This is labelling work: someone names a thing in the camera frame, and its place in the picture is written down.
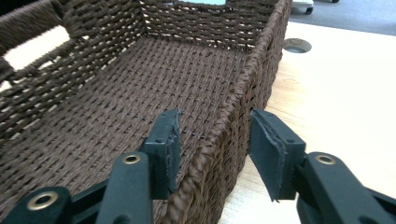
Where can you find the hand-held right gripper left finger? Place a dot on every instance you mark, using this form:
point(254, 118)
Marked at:
point(165, 149)

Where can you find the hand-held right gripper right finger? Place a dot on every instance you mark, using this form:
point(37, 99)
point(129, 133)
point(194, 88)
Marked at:
point(274, 155)

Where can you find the brown woven basket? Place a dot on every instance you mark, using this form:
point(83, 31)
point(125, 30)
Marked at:
point(124, 93)

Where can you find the light blue cloth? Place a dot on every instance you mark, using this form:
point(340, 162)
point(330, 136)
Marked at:
point(202, 2)

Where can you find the white cabinet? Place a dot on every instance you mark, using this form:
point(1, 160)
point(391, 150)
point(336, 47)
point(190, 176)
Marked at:
point(302, 4)

